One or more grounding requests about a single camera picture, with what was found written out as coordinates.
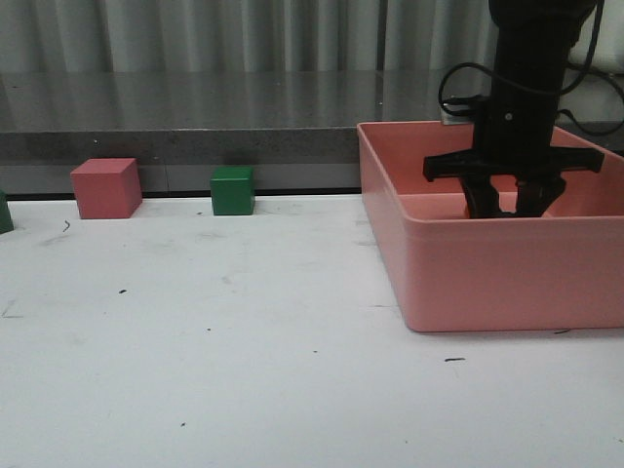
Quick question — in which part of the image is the green cube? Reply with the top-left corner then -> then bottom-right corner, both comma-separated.
0,190 -> 15,234
211,166 -> 255,215

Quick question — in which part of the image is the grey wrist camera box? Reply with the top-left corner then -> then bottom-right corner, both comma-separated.
440,95 -> 485,125

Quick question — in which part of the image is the pink plastic bin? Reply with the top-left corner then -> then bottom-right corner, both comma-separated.
357,121 -> 623,332

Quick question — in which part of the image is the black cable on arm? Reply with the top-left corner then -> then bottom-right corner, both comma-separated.
437,0 -> 624,138

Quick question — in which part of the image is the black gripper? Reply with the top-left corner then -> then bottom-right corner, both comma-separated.
423,95 -> 605,218

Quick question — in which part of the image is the white container in background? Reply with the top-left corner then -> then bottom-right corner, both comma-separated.
569,0 -> 624,74

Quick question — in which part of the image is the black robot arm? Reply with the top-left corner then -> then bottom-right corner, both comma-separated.
423,1 -> 604,218

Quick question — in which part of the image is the pink cube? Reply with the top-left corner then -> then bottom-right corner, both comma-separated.
70,158 -> 142,219

